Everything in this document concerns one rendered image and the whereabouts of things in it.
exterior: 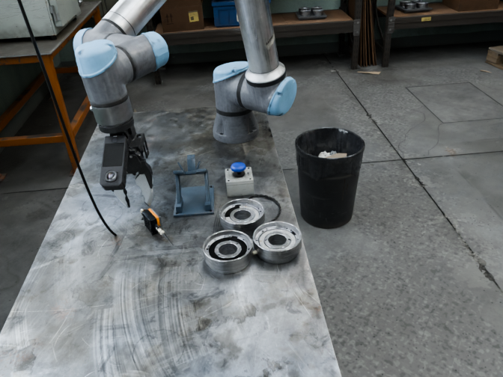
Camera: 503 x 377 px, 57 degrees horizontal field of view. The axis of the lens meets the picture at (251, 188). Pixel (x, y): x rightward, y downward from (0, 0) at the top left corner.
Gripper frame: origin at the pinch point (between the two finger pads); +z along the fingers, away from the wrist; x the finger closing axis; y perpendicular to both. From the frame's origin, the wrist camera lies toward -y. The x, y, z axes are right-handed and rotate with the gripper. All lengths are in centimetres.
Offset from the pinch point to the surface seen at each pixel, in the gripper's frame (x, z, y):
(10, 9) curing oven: 111, -5, 192
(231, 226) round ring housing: -20.5, 6.7, -2.4
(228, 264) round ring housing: -20.4, 6.1, -15.2
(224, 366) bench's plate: -20.3, 8.3, -37.0
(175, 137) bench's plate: 0, 11, 51
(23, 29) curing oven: 108, 7, 192
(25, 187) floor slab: 123, 90, 152
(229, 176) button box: -19.4, 6.4, 17.7
